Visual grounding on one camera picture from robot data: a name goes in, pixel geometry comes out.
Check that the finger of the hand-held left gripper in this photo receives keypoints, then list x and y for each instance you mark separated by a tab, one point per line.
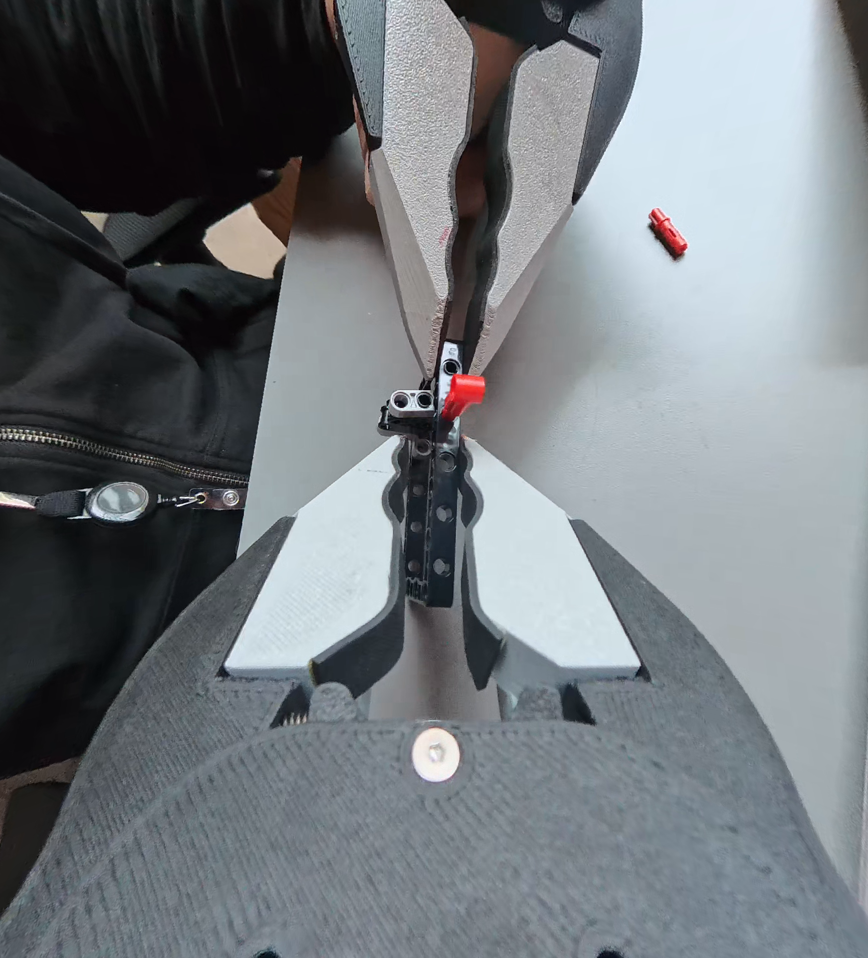
419	150
546	150

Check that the person's left hand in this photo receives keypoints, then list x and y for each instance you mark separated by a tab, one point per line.
486	120

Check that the long red lego axle pin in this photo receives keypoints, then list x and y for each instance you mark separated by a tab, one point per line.
465	389

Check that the retractable badge reel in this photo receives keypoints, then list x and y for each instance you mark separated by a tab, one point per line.
116	501

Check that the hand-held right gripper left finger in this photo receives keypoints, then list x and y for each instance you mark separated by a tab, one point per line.
322	591

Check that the person's left forearm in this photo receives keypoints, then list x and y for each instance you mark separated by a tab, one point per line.
142	90

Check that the black zip jacket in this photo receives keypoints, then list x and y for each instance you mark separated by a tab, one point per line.
67	359

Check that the black lego frame assembly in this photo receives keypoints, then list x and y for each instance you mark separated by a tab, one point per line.
434	524

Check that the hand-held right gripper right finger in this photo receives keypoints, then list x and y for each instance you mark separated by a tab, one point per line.
546	591

